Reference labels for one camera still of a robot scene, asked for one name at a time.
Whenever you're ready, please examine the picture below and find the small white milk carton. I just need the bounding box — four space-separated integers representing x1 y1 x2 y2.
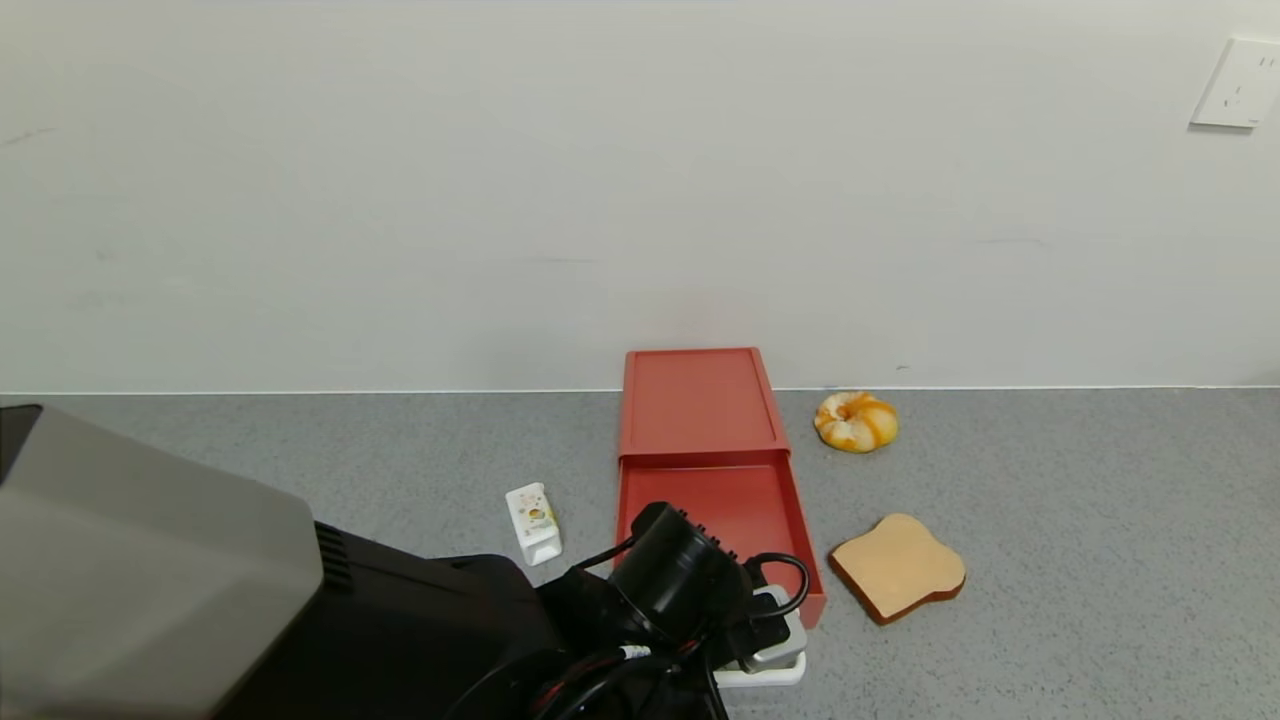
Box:
506 483 563 567

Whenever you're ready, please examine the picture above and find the orange glazed donut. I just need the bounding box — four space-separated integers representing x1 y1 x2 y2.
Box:
814 391 900 455

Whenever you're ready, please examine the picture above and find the toast bread slice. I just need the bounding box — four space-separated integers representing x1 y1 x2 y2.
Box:
828 513 968 626

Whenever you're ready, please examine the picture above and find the black wrist cable bundle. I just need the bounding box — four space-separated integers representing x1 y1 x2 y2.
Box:
470 540 812 720

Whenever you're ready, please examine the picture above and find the white wall socket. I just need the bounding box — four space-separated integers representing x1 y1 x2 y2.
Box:
1190 36 1280 128

